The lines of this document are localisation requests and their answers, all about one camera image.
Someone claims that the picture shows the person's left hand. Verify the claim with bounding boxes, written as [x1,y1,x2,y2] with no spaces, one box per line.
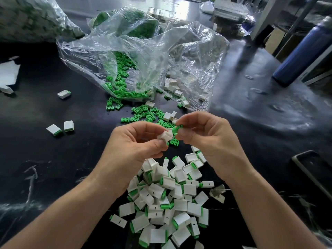
[93,121,169,192]

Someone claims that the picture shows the pile of green clips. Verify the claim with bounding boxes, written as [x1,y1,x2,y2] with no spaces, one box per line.
[104,52,190,147]

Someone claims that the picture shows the person's right hand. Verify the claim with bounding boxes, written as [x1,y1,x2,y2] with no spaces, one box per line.
[175,111,255,181]

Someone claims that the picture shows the white paper sheet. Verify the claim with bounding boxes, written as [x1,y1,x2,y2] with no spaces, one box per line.
[0,61,21,87]

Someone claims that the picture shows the brown cardboard box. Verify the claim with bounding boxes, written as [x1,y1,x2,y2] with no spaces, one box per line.
[265,27,289,55]

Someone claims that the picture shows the person's left forearm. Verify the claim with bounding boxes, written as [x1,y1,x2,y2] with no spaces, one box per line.
[0,173,119,249]

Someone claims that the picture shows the clear plastic bag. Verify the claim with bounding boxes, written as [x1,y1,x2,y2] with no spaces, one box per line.
[56,7,230,112]

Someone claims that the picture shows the blue cylinder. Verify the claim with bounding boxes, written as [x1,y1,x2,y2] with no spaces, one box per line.
[272,17,332,86]

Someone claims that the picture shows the empty white shell right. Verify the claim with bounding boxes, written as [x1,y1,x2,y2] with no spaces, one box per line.
[210,184,227,204]

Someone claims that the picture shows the pile of assembled white-green pieces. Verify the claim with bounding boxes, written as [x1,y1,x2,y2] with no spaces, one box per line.
[118,146,214,249]

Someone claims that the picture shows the white plastic part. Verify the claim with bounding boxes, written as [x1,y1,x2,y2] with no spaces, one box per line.
[158,129,174,143]

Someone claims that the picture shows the person's right forearm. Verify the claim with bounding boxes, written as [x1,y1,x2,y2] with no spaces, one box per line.
[228,164,326,249]

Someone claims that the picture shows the black smartphone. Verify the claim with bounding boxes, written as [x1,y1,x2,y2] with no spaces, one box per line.
[292,150,332,200]

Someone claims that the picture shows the white metal frame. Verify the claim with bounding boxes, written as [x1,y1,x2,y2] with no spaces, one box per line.
[251,0,332,52]

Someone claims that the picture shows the white component box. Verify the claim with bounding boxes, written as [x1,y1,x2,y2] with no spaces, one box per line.
[148,7,182,20]

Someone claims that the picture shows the grey machine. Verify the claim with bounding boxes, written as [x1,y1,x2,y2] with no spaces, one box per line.
[212,0,257,37]

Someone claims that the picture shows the plastic bag full of green pieces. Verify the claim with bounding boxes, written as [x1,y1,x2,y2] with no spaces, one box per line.
[88,8,162,39]

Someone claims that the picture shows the large bag of assembled pieces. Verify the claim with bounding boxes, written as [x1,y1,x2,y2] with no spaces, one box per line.
[0,0,86,42]

